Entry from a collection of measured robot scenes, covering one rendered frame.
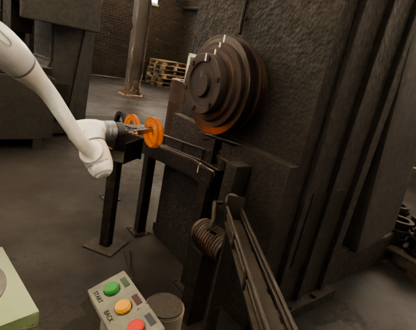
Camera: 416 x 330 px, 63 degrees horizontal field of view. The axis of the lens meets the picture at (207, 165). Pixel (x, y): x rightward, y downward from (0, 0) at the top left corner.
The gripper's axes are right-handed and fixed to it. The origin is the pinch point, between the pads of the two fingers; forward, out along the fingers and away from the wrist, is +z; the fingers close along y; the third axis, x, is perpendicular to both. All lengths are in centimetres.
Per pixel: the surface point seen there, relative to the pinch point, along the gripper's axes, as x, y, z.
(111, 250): -83, -22, -9
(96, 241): -83, -33, -14
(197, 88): 24.1, 16.3, 12.3
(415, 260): -80, 82, 178
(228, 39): 47, 21, 23
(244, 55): 42, 33, 22
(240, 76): 33, 35, 20
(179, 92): -18, -230, 164
